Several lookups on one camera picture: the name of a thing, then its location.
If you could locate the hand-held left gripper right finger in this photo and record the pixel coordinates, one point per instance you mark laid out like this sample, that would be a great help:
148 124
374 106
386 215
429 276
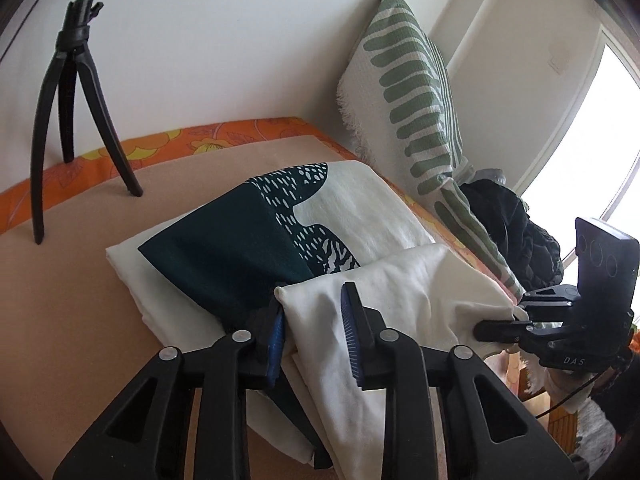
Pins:
351 345

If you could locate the person's right hand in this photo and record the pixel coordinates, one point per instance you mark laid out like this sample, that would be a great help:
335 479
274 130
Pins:
570 392

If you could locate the black tripod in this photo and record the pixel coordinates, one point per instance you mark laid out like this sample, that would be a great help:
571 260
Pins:
70 60

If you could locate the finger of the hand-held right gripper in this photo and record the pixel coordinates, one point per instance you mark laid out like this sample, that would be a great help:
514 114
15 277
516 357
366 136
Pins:
547 296
505 331

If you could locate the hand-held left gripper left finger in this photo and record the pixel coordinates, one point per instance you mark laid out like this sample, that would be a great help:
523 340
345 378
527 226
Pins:
275 355

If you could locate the white folded cloth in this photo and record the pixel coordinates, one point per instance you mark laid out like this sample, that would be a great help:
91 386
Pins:
150 300

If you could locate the bright window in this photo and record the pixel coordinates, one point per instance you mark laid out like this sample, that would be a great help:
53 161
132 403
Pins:
590 160

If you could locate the orange floral tablecloth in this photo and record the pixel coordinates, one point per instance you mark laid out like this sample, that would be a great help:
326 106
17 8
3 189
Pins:
150 142

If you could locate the dark cloth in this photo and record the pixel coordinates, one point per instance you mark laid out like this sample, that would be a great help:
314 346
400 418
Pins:
515 235

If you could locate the white tank top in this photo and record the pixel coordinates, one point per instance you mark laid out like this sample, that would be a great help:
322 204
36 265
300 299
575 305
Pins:
400 310

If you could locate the green leaf print cushion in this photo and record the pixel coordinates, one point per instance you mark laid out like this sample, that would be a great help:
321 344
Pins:
415 100

